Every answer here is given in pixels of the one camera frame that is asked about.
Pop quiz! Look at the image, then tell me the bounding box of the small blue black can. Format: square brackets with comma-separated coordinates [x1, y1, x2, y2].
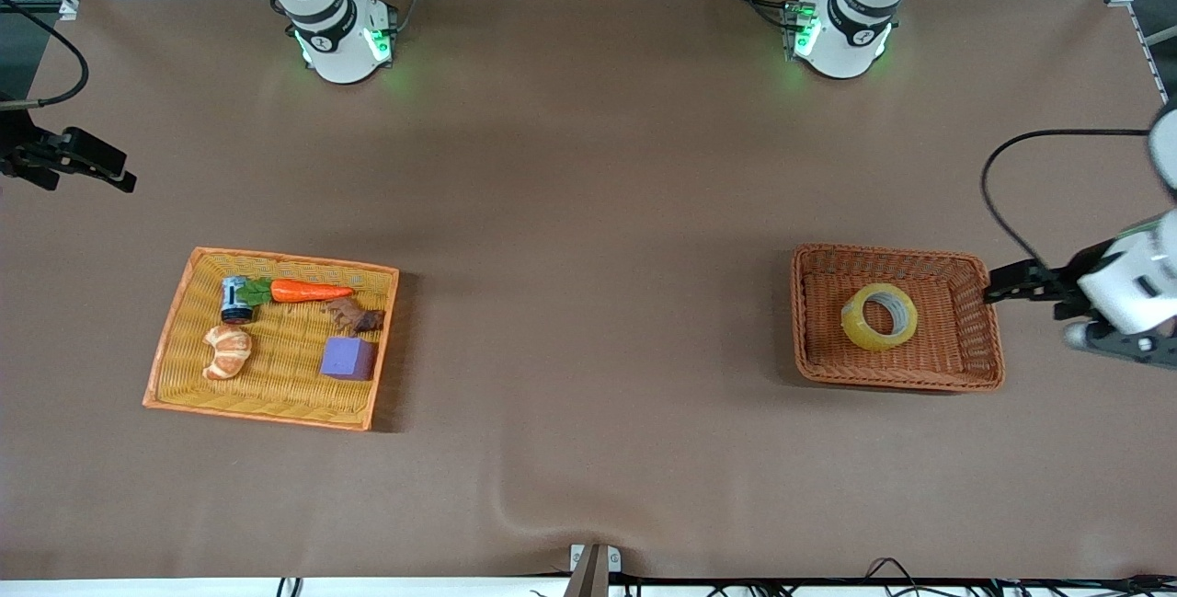
[220, 276, 254, 326]

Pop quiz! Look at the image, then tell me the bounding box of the toy croissant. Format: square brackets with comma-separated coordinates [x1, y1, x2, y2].
[202, 324, 254, 382]

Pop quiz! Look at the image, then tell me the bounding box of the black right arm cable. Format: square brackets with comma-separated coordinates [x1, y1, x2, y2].
[0, 0, 91, 110]

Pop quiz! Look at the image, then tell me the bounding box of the yellow orange wicker tray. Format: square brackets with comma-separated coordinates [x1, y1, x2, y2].
[143, 247, 401, 433]

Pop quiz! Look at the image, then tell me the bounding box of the brown toy figure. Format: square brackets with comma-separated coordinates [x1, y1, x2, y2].
[321, 296, 386, 335]

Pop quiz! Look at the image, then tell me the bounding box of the yellow clear tape roll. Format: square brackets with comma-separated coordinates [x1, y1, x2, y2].
[840, 281, 920, 353]

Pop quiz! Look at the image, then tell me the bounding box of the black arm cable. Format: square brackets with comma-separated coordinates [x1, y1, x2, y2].
[978, 127, 1152, 269]
[0, 0, 91, 110]

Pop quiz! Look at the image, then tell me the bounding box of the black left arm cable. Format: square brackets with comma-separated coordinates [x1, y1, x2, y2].
[978, 127, 1152, 269]

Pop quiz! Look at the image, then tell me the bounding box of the metal table edge bracket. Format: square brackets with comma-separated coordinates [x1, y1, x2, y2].
[563, 543, 623, 597]

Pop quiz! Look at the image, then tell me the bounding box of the purple cube block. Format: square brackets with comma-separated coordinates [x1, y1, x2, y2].
[320, 337, 379, 383]

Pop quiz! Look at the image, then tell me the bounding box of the orange toy carrot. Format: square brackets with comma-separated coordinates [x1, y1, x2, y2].
[241, 277, 356, 307]

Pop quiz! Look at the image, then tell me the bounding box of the brown wicker basket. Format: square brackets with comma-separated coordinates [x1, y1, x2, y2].
[789, 244, 1005, 394]

